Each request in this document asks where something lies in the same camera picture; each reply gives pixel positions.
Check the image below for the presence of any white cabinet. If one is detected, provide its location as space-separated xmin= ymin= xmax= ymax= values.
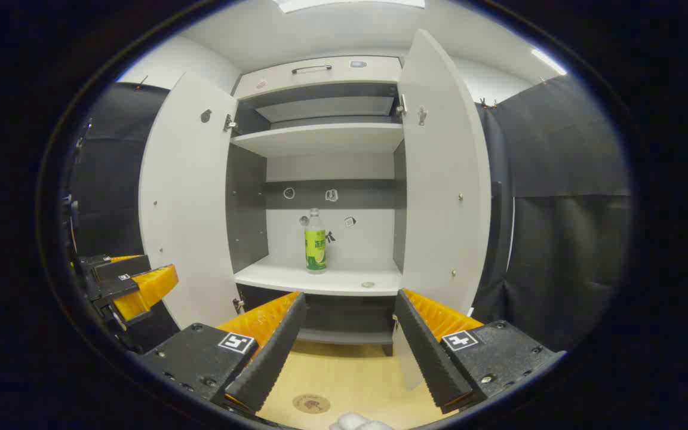
xmin=225 ymin=56 xmax=409 ymax=358

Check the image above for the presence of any green label plastic bottle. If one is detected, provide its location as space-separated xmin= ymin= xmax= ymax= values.
xmin=304 ymin=208 xmax=327 ymax=275

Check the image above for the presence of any ceiling light panel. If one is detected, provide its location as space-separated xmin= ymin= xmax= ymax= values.
xmin=277 ymin=0 xmax=425 ymax=13

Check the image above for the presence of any white cabinet door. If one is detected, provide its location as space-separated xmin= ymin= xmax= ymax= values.
xmin=392 ymin=29 xmax=492 ymax=392
xmin=139 ymin=72 xmax=243 ymax=329

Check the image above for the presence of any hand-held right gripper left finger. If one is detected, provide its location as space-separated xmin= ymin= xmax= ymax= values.
xmin=140 ymin=291 xmax=308 ymax=414

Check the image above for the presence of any black backdrop cloth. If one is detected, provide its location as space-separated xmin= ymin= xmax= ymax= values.
xmin=66 ymin=75 xmax=631 ymax=353

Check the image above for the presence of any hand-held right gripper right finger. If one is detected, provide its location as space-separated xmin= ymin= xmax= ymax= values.
xmin=392 ymin=289 xmax=567 ymax=414

